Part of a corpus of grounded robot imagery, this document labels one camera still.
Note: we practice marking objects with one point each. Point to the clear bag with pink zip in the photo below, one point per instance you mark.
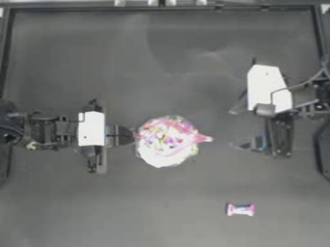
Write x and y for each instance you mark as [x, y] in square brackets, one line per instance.
[167, 151]

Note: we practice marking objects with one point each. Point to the pink wrapped candy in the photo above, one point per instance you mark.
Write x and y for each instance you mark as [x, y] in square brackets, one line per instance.
[240, 209]

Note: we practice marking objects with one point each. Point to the white corner piece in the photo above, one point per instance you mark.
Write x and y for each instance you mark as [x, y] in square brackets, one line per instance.
[1, 12]
[325, 8]

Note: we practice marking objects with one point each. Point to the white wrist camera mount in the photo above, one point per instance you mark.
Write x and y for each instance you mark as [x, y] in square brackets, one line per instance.
[266, 83]
[91, 128]

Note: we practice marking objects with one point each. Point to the grey frame bracket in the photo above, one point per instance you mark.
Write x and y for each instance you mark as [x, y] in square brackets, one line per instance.
[171, 2]
[200, 2]
[119, 2]
[152, 2]

